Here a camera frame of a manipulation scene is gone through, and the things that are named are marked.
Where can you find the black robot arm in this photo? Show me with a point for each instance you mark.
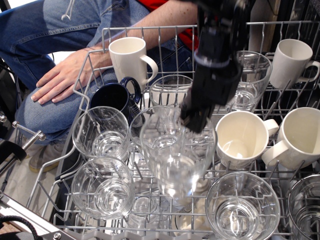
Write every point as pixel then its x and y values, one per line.
pixel 223 31

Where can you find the white mug centre right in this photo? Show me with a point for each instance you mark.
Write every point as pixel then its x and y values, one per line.
pixel 242 137

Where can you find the grey wire dishwasher rack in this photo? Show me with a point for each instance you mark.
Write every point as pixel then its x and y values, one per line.
pixel 52 197

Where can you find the clear glass cup right edge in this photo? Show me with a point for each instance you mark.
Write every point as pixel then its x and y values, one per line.
pixel 303 208

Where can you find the white mug far right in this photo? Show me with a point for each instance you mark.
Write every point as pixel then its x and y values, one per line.
pixel 298 140

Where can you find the grey shoe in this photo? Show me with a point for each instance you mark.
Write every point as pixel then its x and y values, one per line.
pixel 42 154

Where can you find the tall white mug back left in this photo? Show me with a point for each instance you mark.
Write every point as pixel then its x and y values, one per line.
pixel 129 59

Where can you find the white mug back right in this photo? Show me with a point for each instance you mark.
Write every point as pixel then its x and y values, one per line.
pixel 291 58

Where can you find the metal clamp with black handle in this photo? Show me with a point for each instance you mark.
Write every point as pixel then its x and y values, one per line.
pixel 15 152

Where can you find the dark blue mug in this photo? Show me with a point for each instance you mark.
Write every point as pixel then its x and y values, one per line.
pixel 114 106

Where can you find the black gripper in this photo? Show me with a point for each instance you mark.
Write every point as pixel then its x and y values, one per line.
pixel 214 83

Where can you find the person's bare hand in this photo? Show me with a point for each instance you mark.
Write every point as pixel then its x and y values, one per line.
pixel 57 84

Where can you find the clear glass cup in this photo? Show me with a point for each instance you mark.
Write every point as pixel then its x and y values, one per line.
pixel 136 135
pixel 254 80
pixel 170 90
pixel 242 206
pixel 90 143
pixel 177 156
pixel 103 188

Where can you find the person's bare forearm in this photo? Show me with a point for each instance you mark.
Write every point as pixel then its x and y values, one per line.
pixel 131 13

